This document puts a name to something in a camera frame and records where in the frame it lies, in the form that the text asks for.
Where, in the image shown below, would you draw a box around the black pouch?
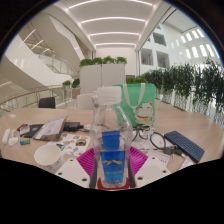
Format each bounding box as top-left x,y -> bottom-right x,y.
63,121 -> 84,132

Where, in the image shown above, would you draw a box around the white cup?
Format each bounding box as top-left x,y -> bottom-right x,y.
33,143 -> 66,174

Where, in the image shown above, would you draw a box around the green plants atop cabinet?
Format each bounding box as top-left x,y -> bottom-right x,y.
79,55 -> 128,68

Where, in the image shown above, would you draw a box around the green plant hedge row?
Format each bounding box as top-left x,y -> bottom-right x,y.
143,58 -> 224,116

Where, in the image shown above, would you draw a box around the dark blue keyboard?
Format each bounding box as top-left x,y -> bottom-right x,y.
163,130 -> 206,164

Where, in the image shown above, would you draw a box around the ceiling light strips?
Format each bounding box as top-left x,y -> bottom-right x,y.
68,0 -> 154,48

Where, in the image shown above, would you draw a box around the white cabinet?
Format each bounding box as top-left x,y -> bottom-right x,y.
79,63 -> 127,95

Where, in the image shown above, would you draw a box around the green tote bag cat print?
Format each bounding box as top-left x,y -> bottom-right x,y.
113,82 -> 157,128

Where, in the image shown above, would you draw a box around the glass railing wooden handrail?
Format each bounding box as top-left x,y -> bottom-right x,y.
0,84 -> 73,113

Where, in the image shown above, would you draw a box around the black chair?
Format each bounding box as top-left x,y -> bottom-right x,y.
37,96 -> 57,109

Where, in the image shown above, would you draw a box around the clear bottle blue label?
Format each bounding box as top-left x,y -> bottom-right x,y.
89,85 -> 134,189

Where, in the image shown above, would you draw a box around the colourful sticker sheet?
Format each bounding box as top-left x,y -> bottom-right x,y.
48,132 -> 92,157

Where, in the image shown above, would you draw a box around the black cable bundle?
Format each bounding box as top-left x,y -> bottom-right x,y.
131,124 -> 183,156

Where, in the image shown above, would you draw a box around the white computer mouse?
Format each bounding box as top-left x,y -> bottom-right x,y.
8,136 -> 20,147

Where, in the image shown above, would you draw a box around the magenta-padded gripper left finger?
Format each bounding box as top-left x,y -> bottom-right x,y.
54,147 -> 99,189

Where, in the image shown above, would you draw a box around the black notebook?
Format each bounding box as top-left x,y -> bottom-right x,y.
20,123 -> 44,139

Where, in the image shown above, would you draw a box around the white rectangular box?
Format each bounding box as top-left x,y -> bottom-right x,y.
1,128 -> 12,145

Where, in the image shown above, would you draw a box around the low planter with plants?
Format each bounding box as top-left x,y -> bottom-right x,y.
125,75 -> 148,85

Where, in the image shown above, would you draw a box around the open booklet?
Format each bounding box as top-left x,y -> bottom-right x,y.
32,116 -> 69,142

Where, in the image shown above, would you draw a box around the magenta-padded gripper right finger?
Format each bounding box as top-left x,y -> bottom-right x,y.
127,146 -> 172,189

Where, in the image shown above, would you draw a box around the white chair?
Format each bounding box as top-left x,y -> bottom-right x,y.
76,92 -> 98,111

